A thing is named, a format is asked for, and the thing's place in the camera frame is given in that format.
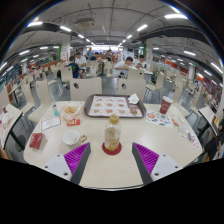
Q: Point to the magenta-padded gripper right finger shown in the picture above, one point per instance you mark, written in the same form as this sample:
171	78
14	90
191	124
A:
146	159

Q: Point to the white paper with red print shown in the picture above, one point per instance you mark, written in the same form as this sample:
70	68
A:
196	145

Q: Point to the clear bottle with yellow cap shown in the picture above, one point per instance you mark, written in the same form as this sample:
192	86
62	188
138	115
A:
112	135

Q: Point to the white printed card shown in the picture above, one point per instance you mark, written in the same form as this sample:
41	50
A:
51	123

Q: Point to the small red sauce packet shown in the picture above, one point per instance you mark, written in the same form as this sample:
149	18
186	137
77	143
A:
73	122
175	121

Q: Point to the colourful sticker sheet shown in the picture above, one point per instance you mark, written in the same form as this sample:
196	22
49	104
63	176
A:
158	119

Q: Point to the clear plastic wrapper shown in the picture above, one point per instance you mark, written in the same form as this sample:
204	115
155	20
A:
185	131

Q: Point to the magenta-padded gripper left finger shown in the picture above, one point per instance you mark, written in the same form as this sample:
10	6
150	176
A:
76	159

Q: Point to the flat round red coaster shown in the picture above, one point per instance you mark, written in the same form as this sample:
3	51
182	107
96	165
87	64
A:
111	153

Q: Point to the far cream chairs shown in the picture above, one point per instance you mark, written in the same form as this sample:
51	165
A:
160	81

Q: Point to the crumpled food wrapper with fries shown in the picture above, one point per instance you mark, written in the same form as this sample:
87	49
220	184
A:
71	110

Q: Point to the white and red food bag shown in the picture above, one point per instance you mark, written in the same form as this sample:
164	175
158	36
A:
6	118

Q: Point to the red paper cup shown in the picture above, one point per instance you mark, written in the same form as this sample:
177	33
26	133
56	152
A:
166	105

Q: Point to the ceiling air conditioner unit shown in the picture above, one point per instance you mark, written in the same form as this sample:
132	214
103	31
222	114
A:
85	22

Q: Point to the dark food tray, paper liner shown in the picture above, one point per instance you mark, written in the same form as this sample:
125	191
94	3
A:
110	106

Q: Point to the crumpled white napkin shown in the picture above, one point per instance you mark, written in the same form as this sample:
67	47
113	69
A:
133	98

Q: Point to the cream chair with round hole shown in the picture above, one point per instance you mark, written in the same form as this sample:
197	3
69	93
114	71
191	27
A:
133	88
86	88

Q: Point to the cream side table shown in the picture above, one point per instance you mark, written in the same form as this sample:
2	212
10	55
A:
11	116
210	115

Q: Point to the ceiling strip lights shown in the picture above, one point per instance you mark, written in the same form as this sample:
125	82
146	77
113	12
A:
175	16

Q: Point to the red tissue packet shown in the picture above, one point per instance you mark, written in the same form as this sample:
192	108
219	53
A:
36	140

